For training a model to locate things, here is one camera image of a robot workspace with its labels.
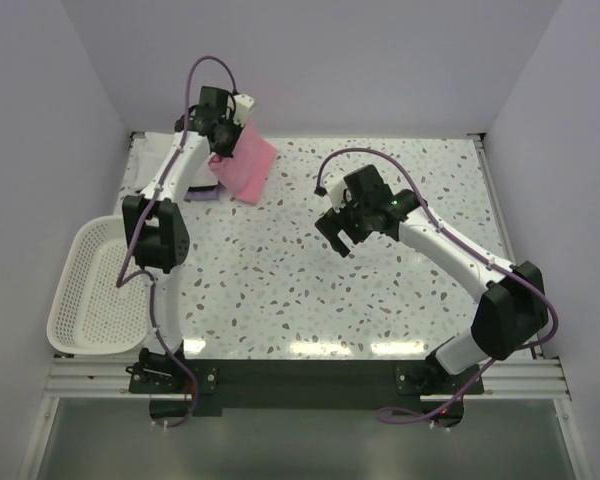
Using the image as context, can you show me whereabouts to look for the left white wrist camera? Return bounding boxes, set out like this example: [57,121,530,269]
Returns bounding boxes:
[232,93,256,126]

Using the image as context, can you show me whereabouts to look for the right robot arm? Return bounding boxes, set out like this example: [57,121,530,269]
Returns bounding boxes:
[315,165,548,376]

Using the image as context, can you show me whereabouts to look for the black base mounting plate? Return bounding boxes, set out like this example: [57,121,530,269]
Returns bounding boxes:
[126,351,484,420]

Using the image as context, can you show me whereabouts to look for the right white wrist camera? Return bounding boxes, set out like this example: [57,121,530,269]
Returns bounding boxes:
[314,176,350,212]

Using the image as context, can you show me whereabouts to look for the white perforated plastic basket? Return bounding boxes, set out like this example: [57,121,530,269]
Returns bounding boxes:
[46,215,148,355]

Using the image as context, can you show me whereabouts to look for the folded white t shirt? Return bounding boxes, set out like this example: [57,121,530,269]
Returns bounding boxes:
[133,132,218,192]

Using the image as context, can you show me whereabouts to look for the pink t shirt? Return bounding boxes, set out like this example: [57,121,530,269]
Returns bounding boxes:
[208,121,277,205]

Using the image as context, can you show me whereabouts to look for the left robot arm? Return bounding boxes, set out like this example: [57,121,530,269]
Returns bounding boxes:
[116,86,255,355]

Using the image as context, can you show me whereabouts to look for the folded purple t shirt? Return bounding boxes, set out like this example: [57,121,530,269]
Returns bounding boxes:
[184,184,221,202]

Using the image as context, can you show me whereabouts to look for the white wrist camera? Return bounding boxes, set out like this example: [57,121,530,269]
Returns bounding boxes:
[232,93,256,126]
[314,176,350,212]

